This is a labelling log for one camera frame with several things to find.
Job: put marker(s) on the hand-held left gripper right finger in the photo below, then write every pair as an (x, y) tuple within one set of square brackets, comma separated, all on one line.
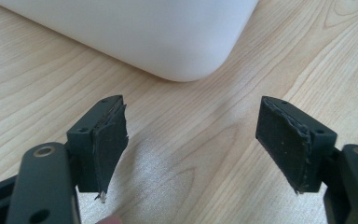
[(284, 146)]

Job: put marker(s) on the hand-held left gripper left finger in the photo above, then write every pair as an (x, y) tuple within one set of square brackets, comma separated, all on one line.
[(104, 149)]

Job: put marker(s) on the white plastic container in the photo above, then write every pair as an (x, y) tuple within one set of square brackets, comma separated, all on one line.
[(143, 34)]

